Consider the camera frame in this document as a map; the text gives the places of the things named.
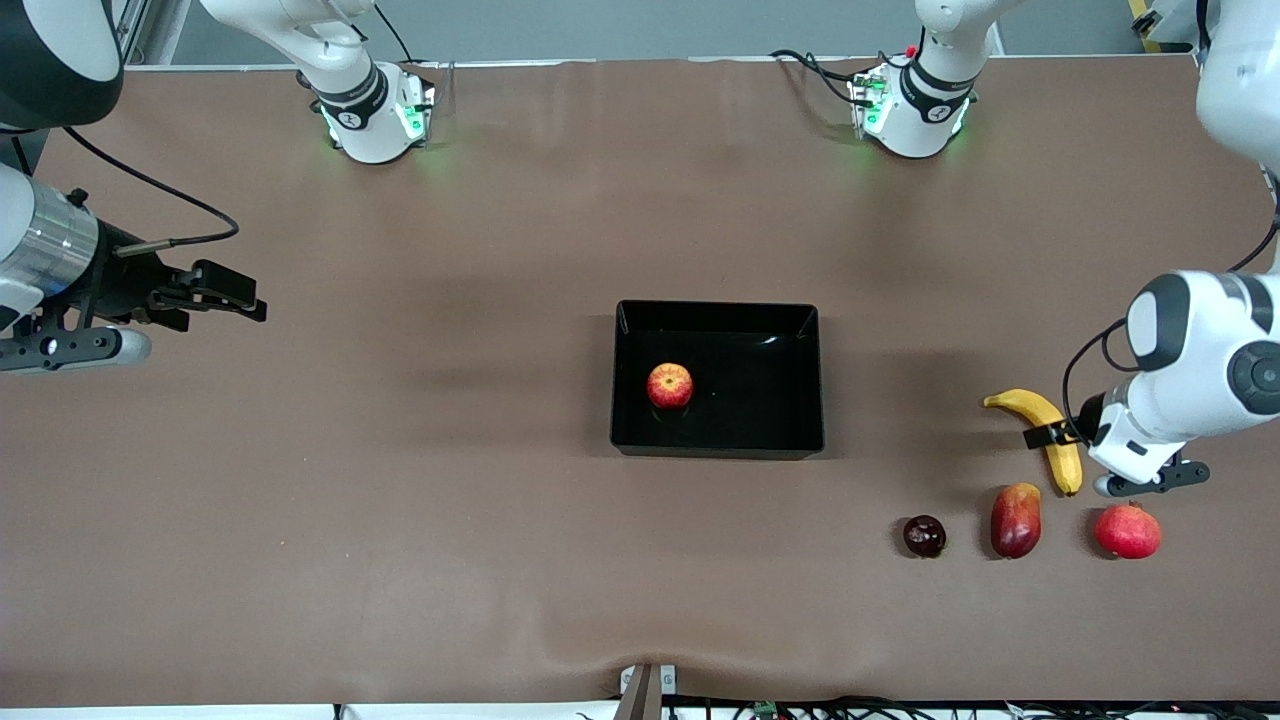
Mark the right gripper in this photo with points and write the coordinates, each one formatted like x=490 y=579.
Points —
x=118 y=277

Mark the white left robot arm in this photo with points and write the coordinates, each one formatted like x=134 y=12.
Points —
x=1200 y=330

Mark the red yellow apple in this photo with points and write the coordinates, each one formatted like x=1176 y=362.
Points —
x=669 y=386

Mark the dark purple plum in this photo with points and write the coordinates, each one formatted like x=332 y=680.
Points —
x=924 y=537

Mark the red mango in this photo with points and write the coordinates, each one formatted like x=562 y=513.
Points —
x=1016 y=522

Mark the brown table cover mat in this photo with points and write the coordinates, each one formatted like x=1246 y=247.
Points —
x=400 y=520

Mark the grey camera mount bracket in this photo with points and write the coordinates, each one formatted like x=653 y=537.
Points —
x=645 y=692

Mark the red pomegranate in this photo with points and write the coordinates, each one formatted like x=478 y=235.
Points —
x=1128 y=533

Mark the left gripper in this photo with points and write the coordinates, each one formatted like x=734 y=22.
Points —
x=1089 y=411

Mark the black plastic box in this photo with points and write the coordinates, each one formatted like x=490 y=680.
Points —
x=790 y=440

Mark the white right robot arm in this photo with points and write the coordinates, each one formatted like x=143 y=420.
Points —
x=350 y=60

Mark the yellow banana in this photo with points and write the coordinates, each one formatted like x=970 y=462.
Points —
x=1030 y=408

